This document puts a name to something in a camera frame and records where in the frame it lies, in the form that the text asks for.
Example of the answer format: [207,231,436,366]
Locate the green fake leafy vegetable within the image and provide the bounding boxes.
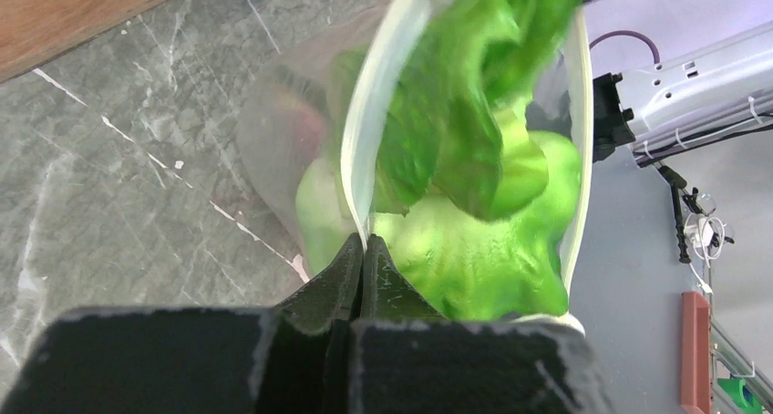
[294,0,590,323]

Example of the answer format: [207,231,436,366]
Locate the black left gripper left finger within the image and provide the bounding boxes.
[1,235,365,413]

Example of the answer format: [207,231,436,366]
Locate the polka dot zip top bag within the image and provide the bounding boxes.
[236,0,593,330]

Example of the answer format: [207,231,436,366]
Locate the red clamp on bench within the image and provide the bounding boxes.
[679,292,713,414]

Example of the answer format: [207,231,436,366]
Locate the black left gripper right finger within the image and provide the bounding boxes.
[346,235,615,413]

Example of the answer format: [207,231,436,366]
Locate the white cable bundle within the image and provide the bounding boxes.
[682,212,729,295]

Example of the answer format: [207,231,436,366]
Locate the wooden board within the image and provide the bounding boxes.
[1,0,166,82]

